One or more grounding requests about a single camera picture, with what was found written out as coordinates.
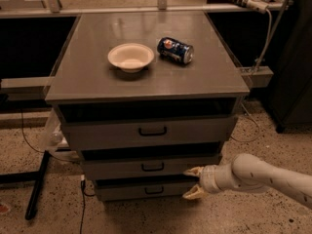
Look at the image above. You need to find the blue soda can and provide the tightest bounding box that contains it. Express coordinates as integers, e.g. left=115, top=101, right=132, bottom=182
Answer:
left=157, top=37, right=194, bottom=64

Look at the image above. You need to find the white cable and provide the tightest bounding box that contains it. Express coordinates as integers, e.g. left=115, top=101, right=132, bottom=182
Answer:
left=229, top=9, right=273, bottom=144

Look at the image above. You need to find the grey top drawer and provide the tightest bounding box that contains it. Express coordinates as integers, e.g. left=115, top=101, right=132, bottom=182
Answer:
left=61, top=116, right=237, bottom=150

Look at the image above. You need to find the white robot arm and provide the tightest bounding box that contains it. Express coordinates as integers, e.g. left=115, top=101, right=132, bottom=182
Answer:
left=182, top=153, right=312, bottom=209

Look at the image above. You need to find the dark cabinet at right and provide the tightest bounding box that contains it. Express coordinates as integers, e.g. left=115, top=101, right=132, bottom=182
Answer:
left=267, top=0, right=312, bottom=133

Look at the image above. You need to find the black floor cable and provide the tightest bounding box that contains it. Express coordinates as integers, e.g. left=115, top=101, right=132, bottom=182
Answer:
left=19, top=109, right=96, bottom=234

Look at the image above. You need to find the grey drawer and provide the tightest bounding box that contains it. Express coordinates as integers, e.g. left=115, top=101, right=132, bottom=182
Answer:
left=95, top=177, right=198, bottom=201
left=61, top=116, right=237, bottom=150
left=82, top=153, right=220, bottom=180

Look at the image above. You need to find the clear plastic bag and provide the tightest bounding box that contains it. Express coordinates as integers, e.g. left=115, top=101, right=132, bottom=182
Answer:
left=39, top=109, right=79, bottom=162

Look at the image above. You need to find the grey drawer cabinet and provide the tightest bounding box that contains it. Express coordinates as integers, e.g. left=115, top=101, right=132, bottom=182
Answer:
left=46, top=12, right=249, bottom=188

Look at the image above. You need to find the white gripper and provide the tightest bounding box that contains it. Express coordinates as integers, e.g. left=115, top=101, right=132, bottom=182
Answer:
left=182, top=165, right=235, bottom=200

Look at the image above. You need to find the black stand leg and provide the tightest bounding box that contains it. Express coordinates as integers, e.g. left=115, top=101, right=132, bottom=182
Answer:
left=0, top=150, right=51, bottom=220

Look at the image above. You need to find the grey bottom drawer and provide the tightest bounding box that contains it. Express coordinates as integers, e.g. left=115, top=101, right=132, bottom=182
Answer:
left=95, top=177, right=198, bottom=201

